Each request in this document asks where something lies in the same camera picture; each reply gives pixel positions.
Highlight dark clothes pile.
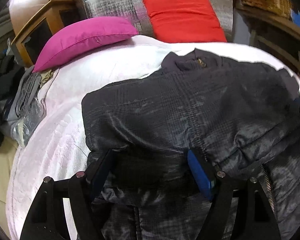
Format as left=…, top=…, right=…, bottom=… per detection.
left=0, top=54, right=25, bottom=146

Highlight beige bed sheet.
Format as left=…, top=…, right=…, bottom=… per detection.
left=0, top=137, right=18, bottom=238

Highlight wooden shelf unit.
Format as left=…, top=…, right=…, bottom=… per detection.
left=235, top=0, right=300, bottom=77

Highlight red pillow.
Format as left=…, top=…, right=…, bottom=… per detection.
left=143, top=0, right=227, bottom=43

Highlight dark plaid padded jacket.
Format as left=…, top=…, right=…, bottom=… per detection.
left=82, top=49, right=300, bottom=239

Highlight clear plastic bag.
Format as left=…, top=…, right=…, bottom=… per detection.
left=12, top=96, right=46, bottom=148

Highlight magenta pillow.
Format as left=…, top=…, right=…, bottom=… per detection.
left=33, top=16, right=139, bottom=73

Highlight white pink bed blanket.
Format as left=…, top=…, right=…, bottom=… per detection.
left=5, top=34, right=300, bottom=240

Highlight wooden nightstand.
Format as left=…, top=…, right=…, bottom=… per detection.
left=8, top=0, right=80, bottom=67

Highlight grey folded clothes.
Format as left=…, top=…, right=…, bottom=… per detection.
left=3, top=66, right=42, bottom=121

